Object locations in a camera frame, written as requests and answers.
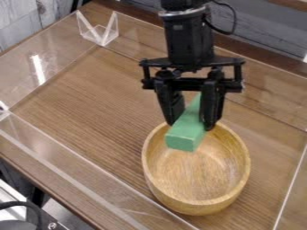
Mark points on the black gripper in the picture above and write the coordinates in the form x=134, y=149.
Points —
x=191, y=67

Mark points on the green rectangular block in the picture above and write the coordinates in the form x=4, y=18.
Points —
x=187, y=131

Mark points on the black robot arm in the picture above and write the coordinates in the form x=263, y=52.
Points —
x=183, y=4

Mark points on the brown wooden bowl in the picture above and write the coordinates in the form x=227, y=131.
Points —
x=197, y=183

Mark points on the clear acrylic corner bracket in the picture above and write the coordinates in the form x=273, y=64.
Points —
x=102, y=35

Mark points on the black metal bracket with bolt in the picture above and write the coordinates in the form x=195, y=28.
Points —
x=42, y=219

